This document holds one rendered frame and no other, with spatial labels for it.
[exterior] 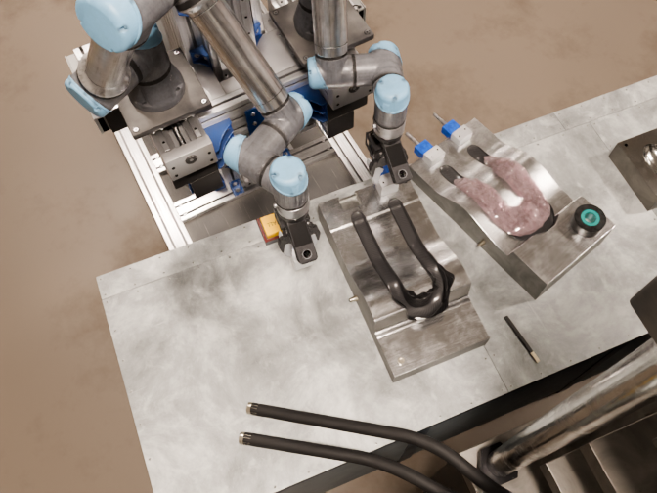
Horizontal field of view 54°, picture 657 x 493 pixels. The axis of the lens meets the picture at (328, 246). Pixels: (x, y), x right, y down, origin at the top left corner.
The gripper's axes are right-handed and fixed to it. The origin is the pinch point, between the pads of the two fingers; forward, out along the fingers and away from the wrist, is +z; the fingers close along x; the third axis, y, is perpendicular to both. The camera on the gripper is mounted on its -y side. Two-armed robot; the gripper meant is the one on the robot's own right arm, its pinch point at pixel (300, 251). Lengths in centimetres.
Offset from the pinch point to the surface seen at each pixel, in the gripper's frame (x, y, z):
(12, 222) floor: 97, 104, 96
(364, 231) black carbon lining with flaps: -18.5, 2.4, 6.9
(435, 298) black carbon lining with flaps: -27.6, -21.8, 7.3
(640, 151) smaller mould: -101, -4, 8
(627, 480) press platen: -30, -74, -34
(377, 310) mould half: -11.8, -20.9, 1.5
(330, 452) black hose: 10.8, -46.2, 8.2
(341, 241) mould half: -11.8, 1.8, 6.4
